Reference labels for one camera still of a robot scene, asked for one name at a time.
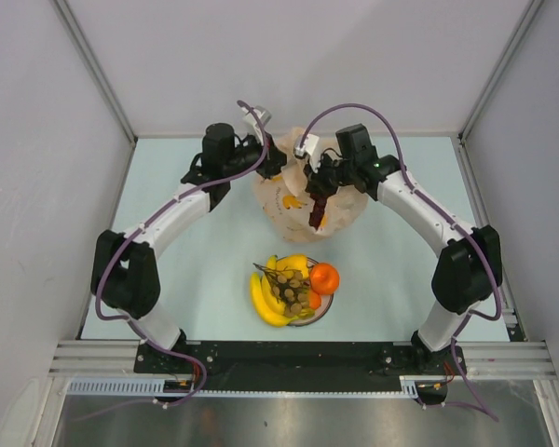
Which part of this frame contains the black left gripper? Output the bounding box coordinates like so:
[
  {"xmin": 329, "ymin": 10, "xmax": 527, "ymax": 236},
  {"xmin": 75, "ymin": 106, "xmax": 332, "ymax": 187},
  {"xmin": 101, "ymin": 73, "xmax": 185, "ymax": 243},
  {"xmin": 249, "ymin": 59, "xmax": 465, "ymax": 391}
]
[{"xmin": 223, "ymin": 130, "xmax": 295, "ymax": 181}]

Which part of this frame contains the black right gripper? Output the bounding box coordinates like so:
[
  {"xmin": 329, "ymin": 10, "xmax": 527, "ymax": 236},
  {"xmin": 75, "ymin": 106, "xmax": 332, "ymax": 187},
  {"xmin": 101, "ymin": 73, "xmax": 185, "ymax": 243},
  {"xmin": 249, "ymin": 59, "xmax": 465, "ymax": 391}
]
[{"xmin": 304, "ymin": 150, "xmax": 356, "ymax": 200}]

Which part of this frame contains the translucent orange plastic bag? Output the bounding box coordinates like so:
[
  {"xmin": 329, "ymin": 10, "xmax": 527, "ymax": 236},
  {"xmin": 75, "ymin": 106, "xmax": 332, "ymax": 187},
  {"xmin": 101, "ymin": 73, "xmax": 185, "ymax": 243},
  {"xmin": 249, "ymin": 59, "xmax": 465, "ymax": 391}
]
[{"xmin": 252, "ymin": 127, "xmax": 368, "ymax": 244}]

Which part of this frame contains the red fake grape bunch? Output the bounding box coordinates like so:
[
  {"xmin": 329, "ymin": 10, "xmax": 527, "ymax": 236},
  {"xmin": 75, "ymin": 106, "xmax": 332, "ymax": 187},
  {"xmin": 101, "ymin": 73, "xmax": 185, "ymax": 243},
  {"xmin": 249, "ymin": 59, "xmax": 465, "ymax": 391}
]
[{"xmin": 308, "ymin": 195, "xmax": 328, "ymax": 231}]

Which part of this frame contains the yellow fake bell pepper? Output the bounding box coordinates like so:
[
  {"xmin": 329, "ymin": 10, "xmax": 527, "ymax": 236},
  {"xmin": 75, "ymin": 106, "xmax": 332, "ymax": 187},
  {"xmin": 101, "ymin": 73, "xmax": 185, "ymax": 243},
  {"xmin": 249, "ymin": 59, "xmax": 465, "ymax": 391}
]
[{"xmin": 275, "ymin": 253, "xmax": 309, "ymax": 279}]

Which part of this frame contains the orange fake tangerine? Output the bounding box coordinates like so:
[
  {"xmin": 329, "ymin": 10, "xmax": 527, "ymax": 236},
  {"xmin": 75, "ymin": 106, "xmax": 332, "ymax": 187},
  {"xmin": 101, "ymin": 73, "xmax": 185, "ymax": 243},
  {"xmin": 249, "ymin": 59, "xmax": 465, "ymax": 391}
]
[{"xmin": 309, "ymin": 263, "xmax": 340, "ymax": 295}]

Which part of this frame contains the brown fake longan bunch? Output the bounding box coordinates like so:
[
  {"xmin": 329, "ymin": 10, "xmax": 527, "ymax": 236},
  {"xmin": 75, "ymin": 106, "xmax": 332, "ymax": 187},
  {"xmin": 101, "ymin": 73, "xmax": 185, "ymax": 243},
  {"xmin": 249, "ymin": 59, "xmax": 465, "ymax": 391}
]
[{"xmin": 254, "ymin": 264, "xmax": 315, "ymax": 320}]

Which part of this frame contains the green orange fake mango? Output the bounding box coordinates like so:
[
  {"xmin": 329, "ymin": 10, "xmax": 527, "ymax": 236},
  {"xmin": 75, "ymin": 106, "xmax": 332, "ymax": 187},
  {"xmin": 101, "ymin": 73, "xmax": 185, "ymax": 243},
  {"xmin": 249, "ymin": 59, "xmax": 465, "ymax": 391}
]
[{"xmin": 307, "ymin": 290, "xmax": 321, "ymax": 310}]

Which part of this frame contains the yellow fake banana bunch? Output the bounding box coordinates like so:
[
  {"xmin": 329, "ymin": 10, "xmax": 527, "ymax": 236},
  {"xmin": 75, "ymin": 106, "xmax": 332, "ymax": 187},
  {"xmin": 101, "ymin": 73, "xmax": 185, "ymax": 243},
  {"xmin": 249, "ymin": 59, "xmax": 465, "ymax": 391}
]
[{"xmin": 250, "ymin": 255, "xmax": 316, "ymax": 328}]

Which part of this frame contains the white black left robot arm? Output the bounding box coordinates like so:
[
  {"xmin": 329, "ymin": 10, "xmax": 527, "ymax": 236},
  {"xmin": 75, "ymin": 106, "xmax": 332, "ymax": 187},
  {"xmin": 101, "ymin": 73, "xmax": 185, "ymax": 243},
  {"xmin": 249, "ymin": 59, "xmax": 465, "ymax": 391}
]
[{"xmin": 90, "ymin": 118, "xmax": 281, "ymax": 373}]

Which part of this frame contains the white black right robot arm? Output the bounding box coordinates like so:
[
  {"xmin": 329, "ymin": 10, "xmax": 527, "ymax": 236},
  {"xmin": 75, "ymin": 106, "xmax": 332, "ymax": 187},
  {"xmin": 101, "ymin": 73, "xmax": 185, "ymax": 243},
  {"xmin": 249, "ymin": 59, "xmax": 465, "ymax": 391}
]
[{"xmin": 293, "ymin": 124, "xmax": 502, "ymax": 373}]

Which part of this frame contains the round printed plate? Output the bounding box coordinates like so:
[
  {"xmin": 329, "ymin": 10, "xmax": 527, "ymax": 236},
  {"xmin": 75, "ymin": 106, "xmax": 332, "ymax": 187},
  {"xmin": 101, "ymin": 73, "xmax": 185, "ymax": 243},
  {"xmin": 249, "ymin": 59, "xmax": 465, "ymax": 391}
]
[{"xmin": 292, "ymin": 257, "xmax": 334, "ymax": 327}]

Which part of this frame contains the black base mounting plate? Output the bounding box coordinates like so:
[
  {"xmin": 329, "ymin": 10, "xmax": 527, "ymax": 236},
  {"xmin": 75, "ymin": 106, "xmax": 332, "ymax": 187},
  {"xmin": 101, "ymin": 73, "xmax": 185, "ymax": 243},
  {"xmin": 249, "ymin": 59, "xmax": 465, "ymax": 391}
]
[{"xmin": 134, "ymin": 341, "xmax": 466, "ymax": 376}]

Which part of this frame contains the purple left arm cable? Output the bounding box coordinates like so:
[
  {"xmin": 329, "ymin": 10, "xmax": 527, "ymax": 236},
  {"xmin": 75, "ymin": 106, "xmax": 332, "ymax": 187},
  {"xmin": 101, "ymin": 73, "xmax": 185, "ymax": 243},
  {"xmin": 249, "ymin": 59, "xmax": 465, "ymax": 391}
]
[{"xmin": 72, "ymin": 100, "xmax": 271, "ymax": 420}]

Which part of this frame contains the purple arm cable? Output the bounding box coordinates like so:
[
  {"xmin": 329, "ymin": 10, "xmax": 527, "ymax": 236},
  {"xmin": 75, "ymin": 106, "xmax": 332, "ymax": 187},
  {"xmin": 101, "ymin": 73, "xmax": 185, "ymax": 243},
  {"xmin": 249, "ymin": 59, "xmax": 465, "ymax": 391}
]
[
  {"xmin": 300, "ymin": 102, "xmax": 503, "ymax": 423},
  {"xmin": 72, "ymin": 100, "xmax": 271, "ymax": 420}
]

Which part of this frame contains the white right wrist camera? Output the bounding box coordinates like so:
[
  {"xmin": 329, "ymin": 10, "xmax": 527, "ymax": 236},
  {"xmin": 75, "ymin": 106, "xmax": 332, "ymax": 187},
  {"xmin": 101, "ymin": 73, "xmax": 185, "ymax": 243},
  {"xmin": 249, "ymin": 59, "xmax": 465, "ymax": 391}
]
[{"xmin": 293, "ymin": 134, "xmax": 322, "ymax": 172}]

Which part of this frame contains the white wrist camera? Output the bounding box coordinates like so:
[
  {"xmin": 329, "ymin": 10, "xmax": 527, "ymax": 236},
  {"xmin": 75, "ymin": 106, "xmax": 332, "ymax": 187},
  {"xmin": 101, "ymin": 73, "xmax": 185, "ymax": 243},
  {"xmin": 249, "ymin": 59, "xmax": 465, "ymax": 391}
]
[
  {"xmin": 238, "ymin": 101, "xmax": 272, "ymax": 143},
  {"xmin": 293, "ymin": 134, "xmax": 322, "ymax": 172}
]

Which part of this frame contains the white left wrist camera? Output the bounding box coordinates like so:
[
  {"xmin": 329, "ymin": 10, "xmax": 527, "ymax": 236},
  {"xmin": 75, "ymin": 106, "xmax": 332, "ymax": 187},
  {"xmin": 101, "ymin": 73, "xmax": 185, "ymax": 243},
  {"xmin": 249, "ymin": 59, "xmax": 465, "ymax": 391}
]
[{"xmin": 238, "ymin": 101, "xmax": 272, "ymax": 143}]

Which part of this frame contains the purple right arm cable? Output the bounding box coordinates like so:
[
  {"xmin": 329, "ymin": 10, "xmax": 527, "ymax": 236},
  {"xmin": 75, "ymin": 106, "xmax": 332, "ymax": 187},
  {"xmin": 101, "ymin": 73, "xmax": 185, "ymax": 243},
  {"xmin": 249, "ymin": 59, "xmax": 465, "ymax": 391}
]
[{"xmin": 300, "ymin": 102, "xmax": 503, "ymax": 423}]

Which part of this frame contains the aluminium frame post left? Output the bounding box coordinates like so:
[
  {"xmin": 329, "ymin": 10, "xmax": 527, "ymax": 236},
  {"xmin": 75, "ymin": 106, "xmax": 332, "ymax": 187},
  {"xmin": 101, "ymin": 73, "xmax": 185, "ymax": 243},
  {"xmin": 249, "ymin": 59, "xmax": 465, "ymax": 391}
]
[{"xmin": 50, "ymin": 0, "xmax": 138, "ymax": 149}]

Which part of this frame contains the aluminium frame post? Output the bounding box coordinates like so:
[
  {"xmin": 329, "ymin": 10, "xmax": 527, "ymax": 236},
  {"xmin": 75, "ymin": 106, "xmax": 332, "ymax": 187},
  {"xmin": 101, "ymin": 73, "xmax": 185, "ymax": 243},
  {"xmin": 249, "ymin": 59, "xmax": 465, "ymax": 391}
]
[
  {"xmin": 50, "ymin": 0, "xmax": 138, "ymax": 149},
  {"xmin": 457, "ymin": 0, "xmax": 545, "ymax": 144}
]

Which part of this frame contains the aluminium front rail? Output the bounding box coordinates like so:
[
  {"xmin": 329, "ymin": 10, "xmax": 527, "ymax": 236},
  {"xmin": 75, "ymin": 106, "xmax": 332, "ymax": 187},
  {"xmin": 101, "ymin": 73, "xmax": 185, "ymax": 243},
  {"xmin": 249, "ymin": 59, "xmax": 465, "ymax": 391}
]
[{"xmin": 49, "ymin": 341, "xmax": 556, "ymax": 380}]

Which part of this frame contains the white slotted cable duct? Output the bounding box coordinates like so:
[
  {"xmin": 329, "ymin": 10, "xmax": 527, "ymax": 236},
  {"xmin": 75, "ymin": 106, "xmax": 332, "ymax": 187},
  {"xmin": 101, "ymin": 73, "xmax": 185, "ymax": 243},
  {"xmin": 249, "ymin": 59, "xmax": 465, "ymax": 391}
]
[{"xmin": 67, "ymin": 377, "xmax": 192, "ymax": 395}]

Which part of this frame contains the aluminium frame post right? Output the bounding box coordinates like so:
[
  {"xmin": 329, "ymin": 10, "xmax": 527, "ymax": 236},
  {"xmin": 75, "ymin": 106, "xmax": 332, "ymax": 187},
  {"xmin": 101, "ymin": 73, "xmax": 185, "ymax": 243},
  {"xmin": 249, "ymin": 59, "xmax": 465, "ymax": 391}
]
[{"xmin": 457, "ymin": 0, "xmax": 545, "ymax": 144}]

